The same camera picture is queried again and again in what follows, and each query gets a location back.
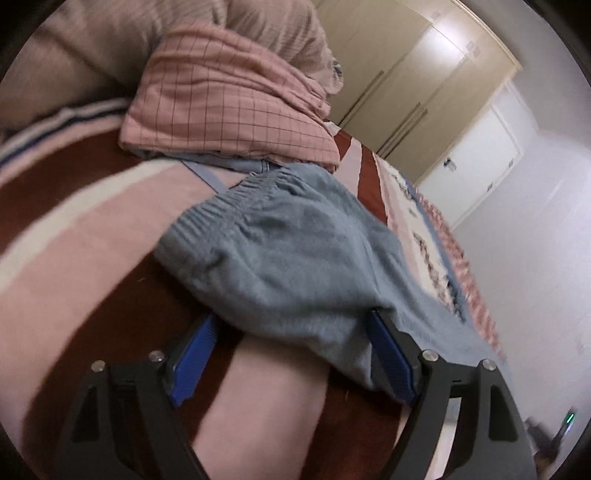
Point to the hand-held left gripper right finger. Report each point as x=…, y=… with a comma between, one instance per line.
x=392, y=355

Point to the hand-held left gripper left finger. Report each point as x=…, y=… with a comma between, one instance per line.
x=194, y=360

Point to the grey-blue pants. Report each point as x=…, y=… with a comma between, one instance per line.
x=295, y=263

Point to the patterned quilt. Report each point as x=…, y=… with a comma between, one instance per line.
x=434, y=240

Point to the pink and brown striped blanket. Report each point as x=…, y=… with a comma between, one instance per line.
x=92, y=258

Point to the white door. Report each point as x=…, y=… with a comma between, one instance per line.
x=475, y=161

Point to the pink checked pillow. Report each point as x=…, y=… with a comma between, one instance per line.
x=226, y=106

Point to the beige wardrobe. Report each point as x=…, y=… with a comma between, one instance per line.
x=415, y=78

